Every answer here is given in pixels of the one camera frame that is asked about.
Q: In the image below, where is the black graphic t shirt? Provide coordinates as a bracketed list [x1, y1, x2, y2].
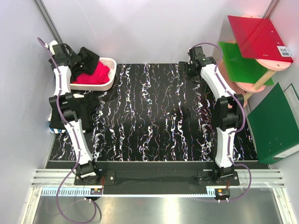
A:
[71, 47, 100, 82]

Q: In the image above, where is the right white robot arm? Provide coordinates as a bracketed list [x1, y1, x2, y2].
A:
[178, 43, 245, 186]

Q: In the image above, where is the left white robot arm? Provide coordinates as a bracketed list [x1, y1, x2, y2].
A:
[46, 41, 101, 185]

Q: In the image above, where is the pink t shirt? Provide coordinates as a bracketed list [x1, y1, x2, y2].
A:
[71, 61, 110, 85]

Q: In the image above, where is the white plastic basket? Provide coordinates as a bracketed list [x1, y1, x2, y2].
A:
[71, 57, 117, 91]

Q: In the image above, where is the light green folder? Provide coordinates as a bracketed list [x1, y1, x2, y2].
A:
[218, 42, 268, 84]

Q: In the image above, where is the pink wooden shelf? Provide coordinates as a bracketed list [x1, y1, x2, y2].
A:
[219, 15, 292, 100]

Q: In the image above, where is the folded black t shirt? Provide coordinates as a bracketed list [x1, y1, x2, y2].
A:
[49, 93, 99, 132]

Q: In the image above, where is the red folder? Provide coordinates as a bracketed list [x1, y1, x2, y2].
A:
[228, 15, 293, 63]

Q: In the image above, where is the dark green binder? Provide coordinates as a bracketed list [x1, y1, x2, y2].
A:
[248, 84, 299, 164]

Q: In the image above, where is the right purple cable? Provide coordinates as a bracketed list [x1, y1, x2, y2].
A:
[192, 42, 252, 203]

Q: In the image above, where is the purple cable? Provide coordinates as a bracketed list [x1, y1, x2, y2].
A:
[36, 36, 102, 222]
[192, 42, 252, 203]

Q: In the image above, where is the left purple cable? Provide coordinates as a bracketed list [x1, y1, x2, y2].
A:
[36, 36, 102, 222]

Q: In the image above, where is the aluminium rail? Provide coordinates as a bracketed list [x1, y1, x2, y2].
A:
[32, 169, 284, 188]

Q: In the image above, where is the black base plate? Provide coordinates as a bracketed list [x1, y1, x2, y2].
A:
[75, 170, 240, 195]

